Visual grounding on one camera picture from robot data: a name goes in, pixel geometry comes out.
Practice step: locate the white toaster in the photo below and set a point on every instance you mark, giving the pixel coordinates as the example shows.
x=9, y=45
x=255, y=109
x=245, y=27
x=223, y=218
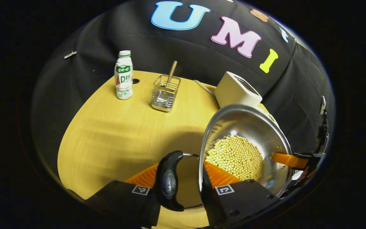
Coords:
x=233, y=92

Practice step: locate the pile of soybeans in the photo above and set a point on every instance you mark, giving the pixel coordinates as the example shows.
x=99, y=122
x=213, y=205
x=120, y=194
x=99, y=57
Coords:
x=237, y=156

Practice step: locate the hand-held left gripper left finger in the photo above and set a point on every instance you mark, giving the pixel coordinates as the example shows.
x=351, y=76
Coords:
x=129, y=203

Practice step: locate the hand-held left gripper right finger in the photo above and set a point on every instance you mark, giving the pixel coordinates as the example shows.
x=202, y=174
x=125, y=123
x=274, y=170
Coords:
x=206, y=197

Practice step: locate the white green label bottle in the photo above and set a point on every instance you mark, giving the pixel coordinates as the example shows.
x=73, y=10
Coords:
x=124, y=79

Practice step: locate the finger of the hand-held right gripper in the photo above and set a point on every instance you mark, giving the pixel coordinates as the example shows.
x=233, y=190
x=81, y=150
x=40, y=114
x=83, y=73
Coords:
x=289, y=160

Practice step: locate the metal cloth clip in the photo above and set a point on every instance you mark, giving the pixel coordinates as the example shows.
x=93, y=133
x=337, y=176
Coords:
x=70, y=54

